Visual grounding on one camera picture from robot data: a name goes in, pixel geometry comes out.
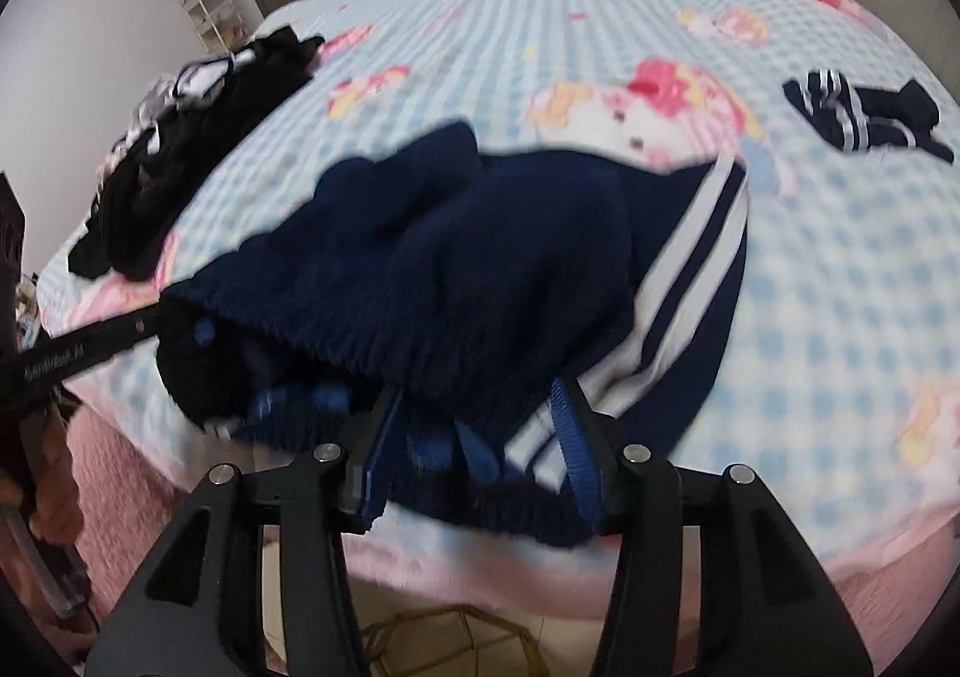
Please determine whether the white shelf rack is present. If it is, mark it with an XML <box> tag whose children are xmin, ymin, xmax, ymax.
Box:
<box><xmin>182</xmin><ymin>0</ymin><xmax>249</xmax><ymax>55</ymax></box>

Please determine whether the black and white clothes pile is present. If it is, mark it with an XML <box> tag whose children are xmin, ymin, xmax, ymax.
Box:
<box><xmin>67</xmin><ymin>26</ymin><xmax>325</xmax><ymax>282</ymax></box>

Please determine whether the pink bed sheet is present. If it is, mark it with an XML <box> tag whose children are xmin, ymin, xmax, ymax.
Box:
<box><xmin>68</xmin><ymin>377</ymin><xmax>958</xmax><ymax>666</ymax></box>

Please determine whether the small navy striped garment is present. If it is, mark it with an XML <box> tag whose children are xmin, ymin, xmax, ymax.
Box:
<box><xmin>782</xmin><ymin>68</ymin><xmax>955</xmax><ymax>166</ymax></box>

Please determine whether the navy striped sweater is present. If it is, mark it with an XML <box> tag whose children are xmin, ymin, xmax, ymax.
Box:
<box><xmin>156</xmin><ymin>122</ymin><xmax>748</xmax><ymax>547</ymax></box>

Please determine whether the blue checkered cartoon blanket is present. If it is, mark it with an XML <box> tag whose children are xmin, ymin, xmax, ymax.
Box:
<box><xmin>34</xmin><ymin>0</ymin><xmax>960</xmax><ymax>565</ymax></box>

